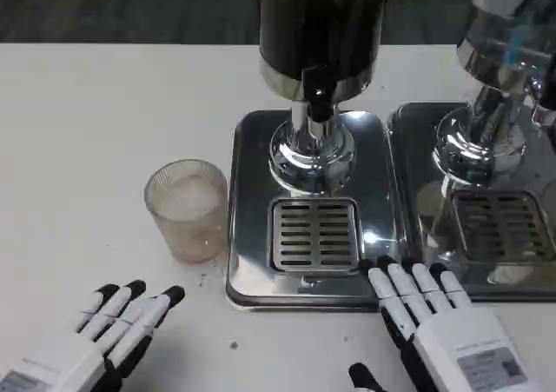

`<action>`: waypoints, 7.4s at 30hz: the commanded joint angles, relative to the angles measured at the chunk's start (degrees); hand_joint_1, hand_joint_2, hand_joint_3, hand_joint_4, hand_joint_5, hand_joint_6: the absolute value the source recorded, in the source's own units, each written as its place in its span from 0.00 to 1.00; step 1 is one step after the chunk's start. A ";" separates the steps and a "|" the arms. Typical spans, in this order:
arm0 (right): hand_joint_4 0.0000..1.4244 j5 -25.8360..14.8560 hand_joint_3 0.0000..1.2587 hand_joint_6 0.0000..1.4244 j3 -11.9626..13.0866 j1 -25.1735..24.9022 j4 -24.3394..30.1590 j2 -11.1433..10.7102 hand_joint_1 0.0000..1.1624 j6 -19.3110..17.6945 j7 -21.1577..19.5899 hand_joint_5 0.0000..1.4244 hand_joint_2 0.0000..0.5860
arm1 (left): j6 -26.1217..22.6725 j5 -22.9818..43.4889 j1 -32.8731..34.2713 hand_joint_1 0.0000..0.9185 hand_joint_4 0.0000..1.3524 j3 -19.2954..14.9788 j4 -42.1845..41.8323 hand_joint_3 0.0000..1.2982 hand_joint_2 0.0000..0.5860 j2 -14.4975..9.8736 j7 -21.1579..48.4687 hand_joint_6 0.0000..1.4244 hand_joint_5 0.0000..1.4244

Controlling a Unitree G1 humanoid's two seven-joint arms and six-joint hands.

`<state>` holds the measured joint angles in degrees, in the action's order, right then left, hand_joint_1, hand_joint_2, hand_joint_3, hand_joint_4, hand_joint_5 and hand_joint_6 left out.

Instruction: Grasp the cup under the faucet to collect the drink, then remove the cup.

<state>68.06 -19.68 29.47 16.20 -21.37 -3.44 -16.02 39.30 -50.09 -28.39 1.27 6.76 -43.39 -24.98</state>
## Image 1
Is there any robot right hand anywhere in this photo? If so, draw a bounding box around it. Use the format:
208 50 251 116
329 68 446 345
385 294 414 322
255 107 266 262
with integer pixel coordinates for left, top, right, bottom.
348 255 544 392

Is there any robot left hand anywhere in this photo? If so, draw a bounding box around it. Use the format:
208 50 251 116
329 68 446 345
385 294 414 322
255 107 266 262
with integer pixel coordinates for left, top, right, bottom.
0 280 187 392

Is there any clear ribbed glass cup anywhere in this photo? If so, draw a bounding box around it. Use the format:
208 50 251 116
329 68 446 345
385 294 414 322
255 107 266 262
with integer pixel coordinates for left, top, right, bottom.
143 159 230 266

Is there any black dispenser tap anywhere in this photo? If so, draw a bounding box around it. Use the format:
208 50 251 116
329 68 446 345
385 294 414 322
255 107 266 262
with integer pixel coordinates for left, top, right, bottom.
302 67 338 123

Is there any slotted steel drip grid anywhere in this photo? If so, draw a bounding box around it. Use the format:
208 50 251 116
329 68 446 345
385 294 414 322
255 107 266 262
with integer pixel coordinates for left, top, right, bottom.
271 197 362 274
450 188 556 263

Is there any steel drip tray base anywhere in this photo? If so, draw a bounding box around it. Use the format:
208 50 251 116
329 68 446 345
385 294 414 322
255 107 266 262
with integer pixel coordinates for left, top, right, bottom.
386 101 556 302
224 109 403 311

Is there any chrome dispenser tap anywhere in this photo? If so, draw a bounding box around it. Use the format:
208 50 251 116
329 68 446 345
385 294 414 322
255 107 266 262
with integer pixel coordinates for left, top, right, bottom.
526 78 556 129

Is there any steel drink dispenser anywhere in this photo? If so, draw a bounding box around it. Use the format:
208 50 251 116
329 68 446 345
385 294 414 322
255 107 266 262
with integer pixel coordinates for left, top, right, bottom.
432 0 556 189

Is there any dark tank drink dispenser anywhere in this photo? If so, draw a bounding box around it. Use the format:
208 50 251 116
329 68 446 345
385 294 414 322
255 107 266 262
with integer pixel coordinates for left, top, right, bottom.
258 0 394 196

